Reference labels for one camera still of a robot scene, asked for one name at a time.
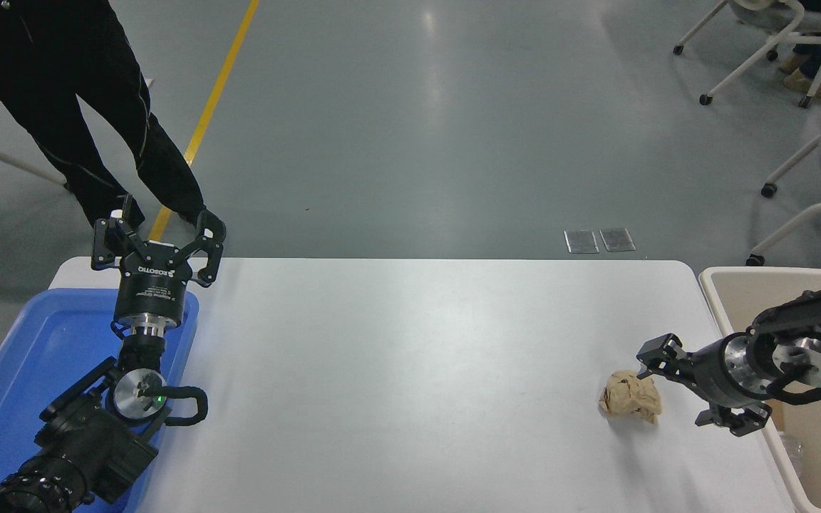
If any white frame wheeled chair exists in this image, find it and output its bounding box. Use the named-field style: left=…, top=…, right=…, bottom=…
left=673, top=0, right=821, bottom=109

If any standing person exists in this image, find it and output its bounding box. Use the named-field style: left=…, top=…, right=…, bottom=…
left=0, top=0, right=227, bottom=239

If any clear crumpled plastic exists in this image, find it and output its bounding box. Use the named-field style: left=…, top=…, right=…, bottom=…
left=781, top=433, right=805, bottom=477

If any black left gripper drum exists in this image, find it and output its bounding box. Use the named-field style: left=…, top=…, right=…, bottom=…
left=112, top=241, right=195, bottom=331

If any blue plastic tray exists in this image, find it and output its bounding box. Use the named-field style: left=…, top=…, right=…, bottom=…
left=0, top=289, right=200, bottom=513

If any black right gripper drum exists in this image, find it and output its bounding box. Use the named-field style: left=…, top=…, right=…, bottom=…
left=688, top=339, right=743, bottom=409

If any tan paper ball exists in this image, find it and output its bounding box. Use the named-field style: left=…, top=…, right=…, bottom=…
left=598, top=369, right=663, bottom=425

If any silver floor plate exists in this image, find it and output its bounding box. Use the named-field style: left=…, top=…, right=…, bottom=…
left=599, top=227, right=636, bottom=252
left=564, top=229, right=599, bottom=254

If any large pale plastic bin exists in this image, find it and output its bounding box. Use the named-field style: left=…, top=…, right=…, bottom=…
left=698, top=266, right=821, bottom=513

